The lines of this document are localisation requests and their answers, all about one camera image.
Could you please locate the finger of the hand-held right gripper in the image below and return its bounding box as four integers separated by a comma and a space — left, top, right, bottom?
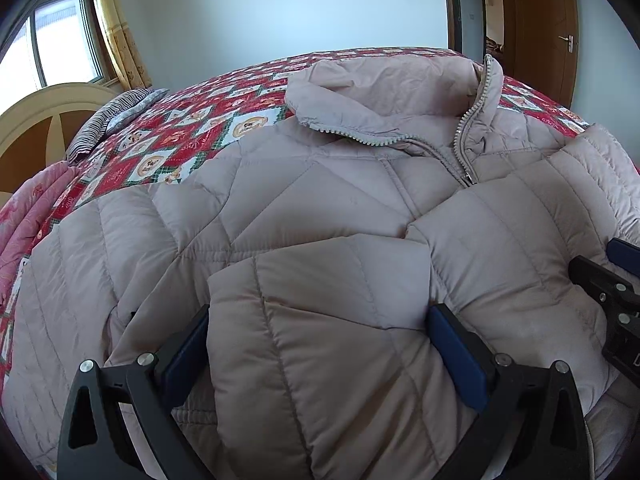
570, 255, 640, 376
606, 237, 640, 278

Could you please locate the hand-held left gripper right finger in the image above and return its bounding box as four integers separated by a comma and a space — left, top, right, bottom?
425, 302, 588, 480

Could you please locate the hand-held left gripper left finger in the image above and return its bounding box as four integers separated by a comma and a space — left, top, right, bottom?
57, 304, 211, 480

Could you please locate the beige quilted down jacket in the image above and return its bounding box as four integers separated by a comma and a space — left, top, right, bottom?
0, 54, 640, 480

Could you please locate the pink floral quilt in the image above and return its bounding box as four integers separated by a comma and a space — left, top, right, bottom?
0, 162, 81, 306

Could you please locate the brown wooden door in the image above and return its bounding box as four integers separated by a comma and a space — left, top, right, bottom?
497, 0, 581, 108

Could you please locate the red printed checkered blanket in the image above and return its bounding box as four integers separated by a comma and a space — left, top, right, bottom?
0, 46, 596, 396

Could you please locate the striped pillow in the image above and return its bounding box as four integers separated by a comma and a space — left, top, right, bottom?
66, 87, 170, 166

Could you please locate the cream wooden headboard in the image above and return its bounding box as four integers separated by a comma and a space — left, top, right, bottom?
0, 82, 121, 193

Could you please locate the yellow patterned curtain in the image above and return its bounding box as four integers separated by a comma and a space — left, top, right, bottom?
89, 0, 153, 90

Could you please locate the window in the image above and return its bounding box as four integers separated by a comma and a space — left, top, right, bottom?
0, 0, 108, 106

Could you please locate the dark wooden door frame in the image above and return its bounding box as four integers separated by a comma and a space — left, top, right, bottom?
442, 0, 463, 53

